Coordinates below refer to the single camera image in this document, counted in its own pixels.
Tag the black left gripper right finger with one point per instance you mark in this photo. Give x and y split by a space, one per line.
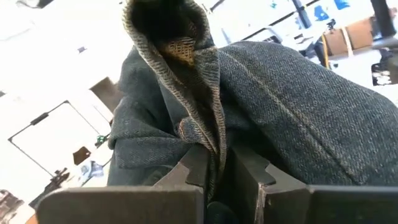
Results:
326 205

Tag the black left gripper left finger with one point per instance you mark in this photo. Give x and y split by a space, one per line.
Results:
124 205

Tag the dark grey twill garment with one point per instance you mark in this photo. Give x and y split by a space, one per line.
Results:
280 109

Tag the brown cardboard box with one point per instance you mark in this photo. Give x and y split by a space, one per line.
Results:
359 32
335 42

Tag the black vertical pole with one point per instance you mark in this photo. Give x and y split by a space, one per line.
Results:
383 17

